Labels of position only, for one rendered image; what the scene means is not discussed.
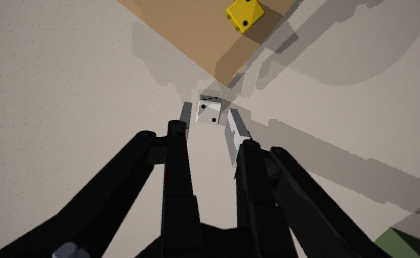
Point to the yellow die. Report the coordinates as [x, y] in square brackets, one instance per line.
[243, 14]

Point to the tan square mat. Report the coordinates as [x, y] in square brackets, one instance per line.
[201, 30]

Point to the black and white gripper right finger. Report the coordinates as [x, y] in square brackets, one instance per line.
[321, 227]

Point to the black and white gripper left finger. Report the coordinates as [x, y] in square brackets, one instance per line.
[86, 225]

